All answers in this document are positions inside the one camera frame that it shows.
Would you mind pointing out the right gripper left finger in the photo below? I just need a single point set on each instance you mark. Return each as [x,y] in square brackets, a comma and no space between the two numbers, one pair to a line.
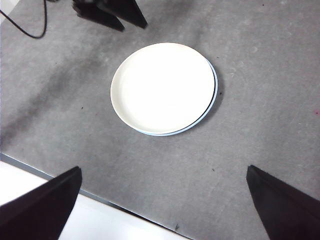
[37,215]

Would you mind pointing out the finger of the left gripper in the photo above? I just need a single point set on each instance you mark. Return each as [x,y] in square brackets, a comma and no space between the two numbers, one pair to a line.
[130,12]
[100,17]

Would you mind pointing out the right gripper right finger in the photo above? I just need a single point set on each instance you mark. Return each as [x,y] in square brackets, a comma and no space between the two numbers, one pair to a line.
[287,212]

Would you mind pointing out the white round plate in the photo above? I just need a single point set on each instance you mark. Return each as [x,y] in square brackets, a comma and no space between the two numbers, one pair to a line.
[162,87]

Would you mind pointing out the blue round plate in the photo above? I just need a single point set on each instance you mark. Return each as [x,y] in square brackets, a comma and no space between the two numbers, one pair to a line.
[216,87]

